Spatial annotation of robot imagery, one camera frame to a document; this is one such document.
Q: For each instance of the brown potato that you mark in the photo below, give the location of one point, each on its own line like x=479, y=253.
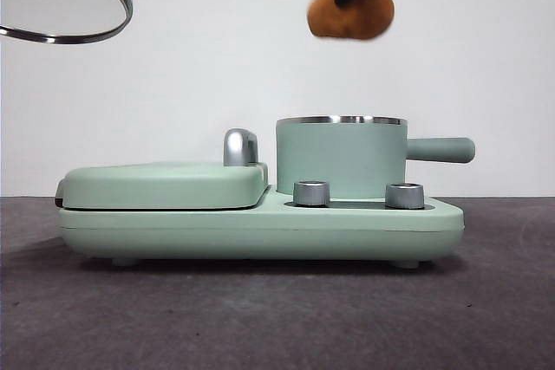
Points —
x=360, y=19

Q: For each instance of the silver control knob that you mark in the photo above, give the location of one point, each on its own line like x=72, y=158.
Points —
x=404, y=196
x=311, y=193

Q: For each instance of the mint green breakfast maker base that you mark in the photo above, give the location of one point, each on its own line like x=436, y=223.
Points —
x=260, y=231

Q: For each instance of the mint green griddle cover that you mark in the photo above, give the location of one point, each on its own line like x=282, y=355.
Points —
x=152, y=186

